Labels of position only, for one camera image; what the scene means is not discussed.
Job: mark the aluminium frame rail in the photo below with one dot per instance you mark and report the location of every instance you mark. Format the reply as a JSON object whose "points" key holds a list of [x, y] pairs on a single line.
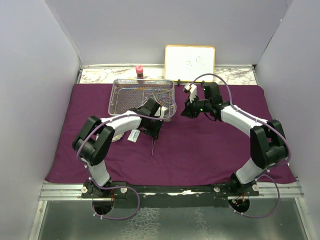
{"points": [[267, 190]]}

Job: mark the purple cloth wrap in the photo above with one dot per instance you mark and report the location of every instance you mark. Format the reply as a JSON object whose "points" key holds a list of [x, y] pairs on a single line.
{"points": [[188, 152]]}

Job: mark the pink lid spice bottle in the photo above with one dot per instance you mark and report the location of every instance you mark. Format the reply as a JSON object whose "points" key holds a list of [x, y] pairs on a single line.
{"points": [[139, 72]]}

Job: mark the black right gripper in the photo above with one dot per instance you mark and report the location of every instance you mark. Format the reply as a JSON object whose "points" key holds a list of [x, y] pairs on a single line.
{"points": [[189, 110]]}

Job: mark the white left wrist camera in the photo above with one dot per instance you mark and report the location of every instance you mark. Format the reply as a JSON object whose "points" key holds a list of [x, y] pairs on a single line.
{"points": [[161, 112]]}

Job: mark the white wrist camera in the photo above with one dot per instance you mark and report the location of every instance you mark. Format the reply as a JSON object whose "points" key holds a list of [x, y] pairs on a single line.
{"points": [[191, 90], [161, 112]]}

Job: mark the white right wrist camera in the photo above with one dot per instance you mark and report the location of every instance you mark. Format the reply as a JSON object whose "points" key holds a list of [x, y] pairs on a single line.
{"points": [[191, 90]]}

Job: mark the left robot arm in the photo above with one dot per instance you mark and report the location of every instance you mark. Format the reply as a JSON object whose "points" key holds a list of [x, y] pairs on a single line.
{"points": [[94, 140]]}

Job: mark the white blue label packet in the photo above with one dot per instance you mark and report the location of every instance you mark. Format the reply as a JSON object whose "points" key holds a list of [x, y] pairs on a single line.
{"points": [[133, 136]]}

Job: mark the yellow framed whiteboard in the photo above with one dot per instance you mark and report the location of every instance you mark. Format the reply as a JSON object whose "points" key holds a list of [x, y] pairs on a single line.
{"points": [[187, 62]]}

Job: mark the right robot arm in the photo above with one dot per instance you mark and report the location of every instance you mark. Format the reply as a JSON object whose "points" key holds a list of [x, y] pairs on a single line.
{"points": [[267, 138]]}

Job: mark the metal mesh tray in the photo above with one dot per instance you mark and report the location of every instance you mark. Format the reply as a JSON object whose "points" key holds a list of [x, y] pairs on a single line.
{"points": [[135, 95]]}

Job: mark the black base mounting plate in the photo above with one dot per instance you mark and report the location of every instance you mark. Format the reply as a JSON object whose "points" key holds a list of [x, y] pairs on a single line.
{"points": [[126, 196]]}

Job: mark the white gauze bag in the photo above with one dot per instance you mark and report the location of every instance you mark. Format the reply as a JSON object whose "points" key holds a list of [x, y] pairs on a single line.
{"points": [[117, 137]]}

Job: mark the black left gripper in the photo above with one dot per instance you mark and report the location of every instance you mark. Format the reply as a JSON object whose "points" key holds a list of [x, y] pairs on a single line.
{"points": [[155, 133]]}

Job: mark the steel clamp right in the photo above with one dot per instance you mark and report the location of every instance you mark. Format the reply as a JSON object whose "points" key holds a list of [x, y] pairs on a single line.
{"points": [[162, 96]]}

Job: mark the steel tweezers front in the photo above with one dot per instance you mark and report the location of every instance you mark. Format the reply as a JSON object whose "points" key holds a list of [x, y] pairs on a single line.
{"points": [[153, 146]]}

